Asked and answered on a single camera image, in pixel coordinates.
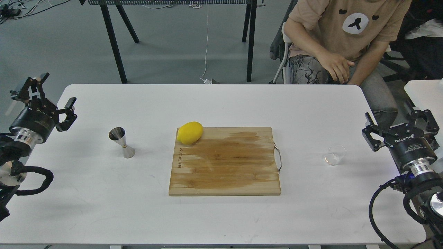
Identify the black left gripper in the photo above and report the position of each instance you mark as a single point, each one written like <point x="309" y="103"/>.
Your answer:
<point x="39" y="116"/>

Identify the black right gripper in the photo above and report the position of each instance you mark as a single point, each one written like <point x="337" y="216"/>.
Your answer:
<point x="406" y="145"/>

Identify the small clear glass cup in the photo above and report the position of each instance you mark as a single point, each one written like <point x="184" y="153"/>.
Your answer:
<point x="335" y="154"/>

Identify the steel jigger measuring cup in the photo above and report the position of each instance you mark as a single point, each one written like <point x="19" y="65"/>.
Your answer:
<point x="118" y="135"/>

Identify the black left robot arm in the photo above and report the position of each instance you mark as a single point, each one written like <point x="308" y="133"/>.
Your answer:
<point x="13" y="172"/>

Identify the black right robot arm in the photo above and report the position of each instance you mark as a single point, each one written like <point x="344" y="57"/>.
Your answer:
<point x="422" y="189"/>

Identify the person's hand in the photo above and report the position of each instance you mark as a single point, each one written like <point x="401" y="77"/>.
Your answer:
<point x="337" y="66"/>

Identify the white side table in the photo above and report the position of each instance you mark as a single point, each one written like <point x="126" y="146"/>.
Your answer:
<point x="427" y="94"/>

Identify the person in tan shirt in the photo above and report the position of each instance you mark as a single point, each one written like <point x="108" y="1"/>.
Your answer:
<point x="360" y="31"/>

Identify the yellow lemon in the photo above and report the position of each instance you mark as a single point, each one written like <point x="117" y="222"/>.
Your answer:
<point x="190" y="132"/>

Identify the white office chair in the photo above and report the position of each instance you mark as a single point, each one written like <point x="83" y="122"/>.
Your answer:
<point x="283" y="56"/>

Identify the wooden cutting board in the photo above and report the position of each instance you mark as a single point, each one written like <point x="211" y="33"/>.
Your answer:
<point x="226" y="161"/>

